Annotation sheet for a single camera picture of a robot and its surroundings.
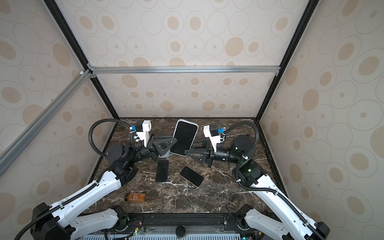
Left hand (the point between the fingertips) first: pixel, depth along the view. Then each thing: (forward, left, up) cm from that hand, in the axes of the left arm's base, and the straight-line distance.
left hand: (176, 145), depth 50 cm
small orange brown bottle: (-7, +25, -40) cm, 48 cm away
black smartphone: (+7, -4, -45) cm, 46 cm away
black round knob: (-22, 0, -33) cm, 40 cm away
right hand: (0, -4, -4) cm, 6 cm away
